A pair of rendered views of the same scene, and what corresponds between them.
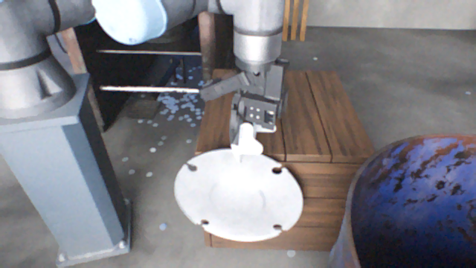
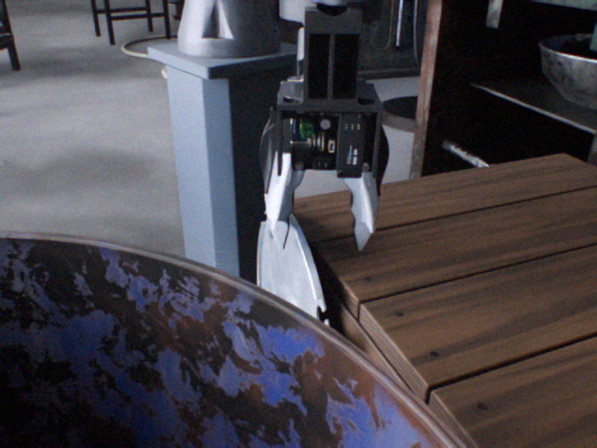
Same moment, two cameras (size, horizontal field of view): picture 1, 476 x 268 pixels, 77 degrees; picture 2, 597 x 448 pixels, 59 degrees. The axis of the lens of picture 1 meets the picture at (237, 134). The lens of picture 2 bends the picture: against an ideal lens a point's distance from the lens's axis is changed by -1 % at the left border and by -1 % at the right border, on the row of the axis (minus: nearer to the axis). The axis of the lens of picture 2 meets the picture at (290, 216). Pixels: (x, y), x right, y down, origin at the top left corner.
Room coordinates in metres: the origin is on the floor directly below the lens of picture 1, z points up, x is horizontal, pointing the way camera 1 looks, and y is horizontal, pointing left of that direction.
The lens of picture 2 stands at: (0.28, -0.39, 0.60)
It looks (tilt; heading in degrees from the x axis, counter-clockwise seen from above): 28 degrees down; 67
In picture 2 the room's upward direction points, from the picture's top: straight up
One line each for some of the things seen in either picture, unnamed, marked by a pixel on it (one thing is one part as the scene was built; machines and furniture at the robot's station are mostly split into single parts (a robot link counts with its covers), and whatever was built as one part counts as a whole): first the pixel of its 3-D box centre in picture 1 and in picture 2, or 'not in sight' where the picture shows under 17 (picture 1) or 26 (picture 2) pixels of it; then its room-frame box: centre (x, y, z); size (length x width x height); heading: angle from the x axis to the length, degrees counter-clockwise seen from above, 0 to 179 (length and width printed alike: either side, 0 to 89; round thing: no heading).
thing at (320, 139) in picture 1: (274, 154); (518, 393); (0.66, -0.11, 0.18); 0.40 x 0.38 x 0.35; 178
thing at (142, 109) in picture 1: (161, 84); not in sight; (1.17, 0.33, 0.14); 0.59 x 0.10 x 0.05; 176
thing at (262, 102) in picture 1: (259, 89); (327, 86); (0.46, -0.04, 0.50); 0.09 x 0.08 x 0.12; 65
